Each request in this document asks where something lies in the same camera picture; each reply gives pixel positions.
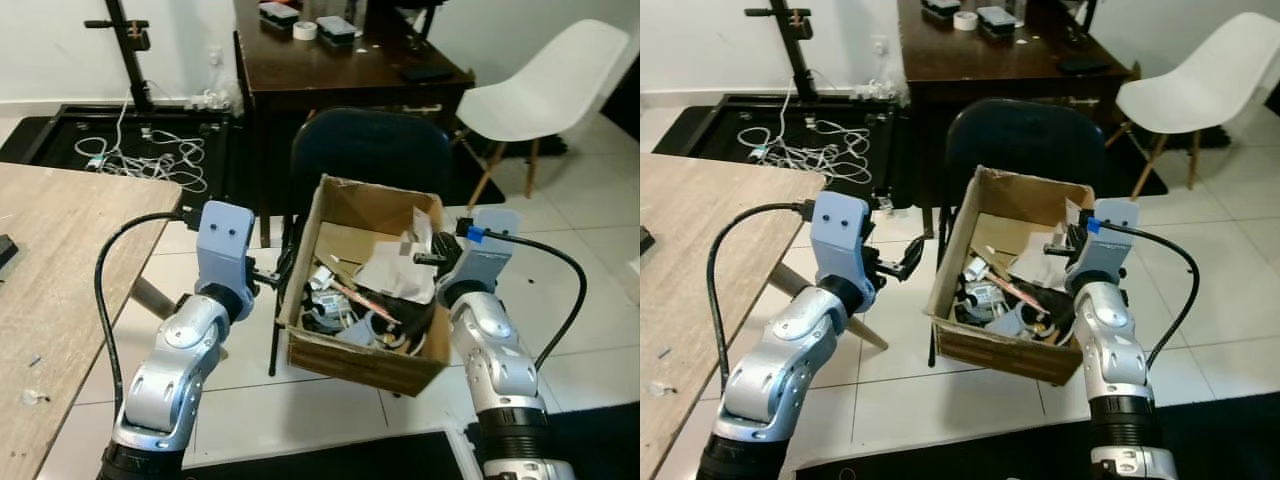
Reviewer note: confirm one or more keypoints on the blue-grey plastic piece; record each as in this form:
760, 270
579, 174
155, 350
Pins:
360, 335
1008, 320

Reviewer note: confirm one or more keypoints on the white tape roll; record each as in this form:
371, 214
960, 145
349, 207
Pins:
305, 36
965, 27

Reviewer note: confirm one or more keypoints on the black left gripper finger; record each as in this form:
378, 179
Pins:
913, 252
285, 260
904, 273
280, 283

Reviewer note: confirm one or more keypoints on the white power strip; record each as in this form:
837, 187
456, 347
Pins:
880, 92
215, 100

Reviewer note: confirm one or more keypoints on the black mat under stand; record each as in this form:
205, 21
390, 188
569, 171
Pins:
40, 140
700, 135

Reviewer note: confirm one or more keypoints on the black case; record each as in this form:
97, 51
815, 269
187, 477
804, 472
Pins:
338, 30
280, 14
942, 8
1000, 20

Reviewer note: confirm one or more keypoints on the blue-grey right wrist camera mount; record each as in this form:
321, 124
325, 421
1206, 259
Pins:
485, 262
1105, 255

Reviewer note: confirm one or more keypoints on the dark blue chair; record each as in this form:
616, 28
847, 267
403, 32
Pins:
1020, 135
370, 145

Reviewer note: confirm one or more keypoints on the black stand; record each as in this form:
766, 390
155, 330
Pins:
797, 28
135, 40

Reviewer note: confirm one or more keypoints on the white shell chair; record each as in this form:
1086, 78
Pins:
560, 85
1210, 85

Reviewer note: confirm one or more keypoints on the pink thin stick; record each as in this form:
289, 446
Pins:
1015, 290
362, 300

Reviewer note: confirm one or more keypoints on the black flat pouch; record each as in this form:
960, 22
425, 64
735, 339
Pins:
1086, 66

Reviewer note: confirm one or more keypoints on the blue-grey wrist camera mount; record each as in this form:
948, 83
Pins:
1105, 255
225, 245
838, 235
485, 262

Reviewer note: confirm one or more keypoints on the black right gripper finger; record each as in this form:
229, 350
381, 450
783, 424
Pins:
437, 242
1056, 250
428, 260
1062, 234

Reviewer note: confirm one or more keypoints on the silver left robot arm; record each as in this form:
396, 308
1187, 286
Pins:
770, 370
165, 380

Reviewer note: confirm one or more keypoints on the dark wooden desk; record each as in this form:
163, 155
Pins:
1010, 60
340, 70

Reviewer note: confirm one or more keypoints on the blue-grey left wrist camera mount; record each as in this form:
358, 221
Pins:
838, 235
225, 245

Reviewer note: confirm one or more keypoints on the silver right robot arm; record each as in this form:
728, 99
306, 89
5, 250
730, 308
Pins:
495, 360
1115, 350

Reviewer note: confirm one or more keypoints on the white paper sheet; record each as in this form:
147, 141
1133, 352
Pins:
395, 270
1045, 262

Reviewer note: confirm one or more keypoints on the black floor mat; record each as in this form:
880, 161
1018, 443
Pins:
950, 462
350, 460

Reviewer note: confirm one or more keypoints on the white plastic scrap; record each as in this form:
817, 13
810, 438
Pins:
660, 388
35, 397

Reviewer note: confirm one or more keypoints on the brown cardboard box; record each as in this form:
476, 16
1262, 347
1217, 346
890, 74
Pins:
350, 365
1000, 355

